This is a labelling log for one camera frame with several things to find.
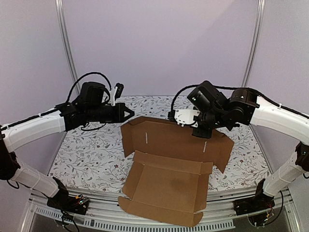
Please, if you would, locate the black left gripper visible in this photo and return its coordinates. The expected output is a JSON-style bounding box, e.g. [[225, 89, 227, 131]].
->
[[86, 102, 135, 124]]

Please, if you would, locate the brown cardboard box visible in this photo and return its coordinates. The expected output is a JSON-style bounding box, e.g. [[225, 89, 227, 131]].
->
[[118, 116, 234, 227]]

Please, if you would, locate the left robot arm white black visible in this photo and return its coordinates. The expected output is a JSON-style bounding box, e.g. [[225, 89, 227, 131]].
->
[[0, 82, 135, 210]]

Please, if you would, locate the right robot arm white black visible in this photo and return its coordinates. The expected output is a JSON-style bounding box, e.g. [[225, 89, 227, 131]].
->
[[187, 81, 309, 211]]

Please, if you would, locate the floral patterned table mat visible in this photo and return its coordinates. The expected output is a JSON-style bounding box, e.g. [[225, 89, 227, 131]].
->
[[49, 96, 270, 192]]

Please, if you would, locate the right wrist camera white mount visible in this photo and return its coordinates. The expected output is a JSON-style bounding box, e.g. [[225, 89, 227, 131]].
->
[[168, 109, 200, 128]]

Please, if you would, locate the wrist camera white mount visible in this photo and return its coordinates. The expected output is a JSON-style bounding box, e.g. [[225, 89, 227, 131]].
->
[[168, 109, 200, 128], [109, 83, 124, 106]]

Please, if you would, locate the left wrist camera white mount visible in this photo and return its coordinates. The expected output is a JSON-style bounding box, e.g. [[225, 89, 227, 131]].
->
[[109, 83, 124, 106]]

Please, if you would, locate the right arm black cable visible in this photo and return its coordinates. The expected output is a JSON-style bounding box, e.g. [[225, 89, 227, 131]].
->
[[169, 84, 309, 120]]

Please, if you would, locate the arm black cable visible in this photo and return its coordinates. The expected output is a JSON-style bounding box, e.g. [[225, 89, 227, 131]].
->
[[65, 71, 114, 104], [169, 84, 309, 120]]

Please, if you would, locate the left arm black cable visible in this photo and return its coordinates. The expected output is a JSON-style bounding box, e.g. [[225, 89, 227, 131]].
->
[[65, 71, 114, 104]]

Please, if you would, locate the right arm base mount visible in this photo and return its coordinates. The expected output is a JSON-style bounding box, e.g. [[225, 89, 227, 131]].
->
[[233, 179, 275, 227]]

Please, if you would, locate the aluminium front rail base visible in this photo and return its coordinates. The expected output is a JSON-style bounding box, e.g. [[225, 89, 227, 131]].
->
[[20, 187, 302, 232]]

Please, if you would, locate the right aluminium frame post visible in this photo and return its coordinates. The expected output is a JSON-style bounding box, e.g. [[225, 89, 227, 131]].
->
[[241, 0, 266, 87]]

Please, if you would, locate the aluminium frame post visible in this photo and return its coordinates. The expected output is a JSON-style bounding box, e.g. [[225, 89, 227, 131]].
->
[[241, 0, 266, 87], [55, 0, 78, 83]]

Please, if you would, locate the left aluminium frame post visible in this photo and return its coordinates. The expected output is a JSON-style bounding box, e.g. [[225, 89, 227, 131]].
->
[[55, 0, 78, 83]]

